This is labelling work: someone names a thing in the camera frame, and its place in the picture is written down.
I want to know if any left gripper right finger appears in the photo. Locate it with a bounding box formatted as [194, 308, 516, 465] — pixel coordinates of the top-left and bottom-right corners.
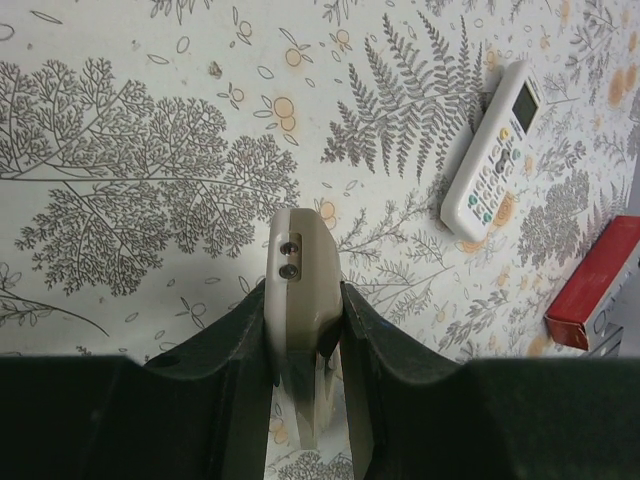
[340, 284, 639, 479]

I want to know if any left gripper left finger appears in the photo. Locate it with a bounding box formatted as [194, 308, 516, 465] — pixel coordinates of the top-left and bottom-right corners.
[1, 286, 272, 479]

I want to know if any grey beige remote control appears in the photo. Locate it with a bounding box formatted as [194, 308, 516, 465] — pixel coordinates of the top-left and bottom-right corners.
[264, 208, 343, 450]

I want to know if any white air conditioner remote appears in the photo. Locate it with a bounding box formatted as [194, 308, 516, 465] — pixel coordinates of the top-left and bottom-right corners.
[440, 60, 543, 243]

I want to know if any red silver battery box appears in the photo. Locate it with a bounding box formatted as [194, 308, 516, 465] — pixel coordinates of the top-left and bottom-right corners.
[545, 215, 639, 351]

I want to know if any floral patterned table mat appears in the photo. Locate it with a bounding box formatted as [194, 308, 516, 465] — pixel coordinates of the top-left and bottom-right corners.
[0, 0, 640, 480]

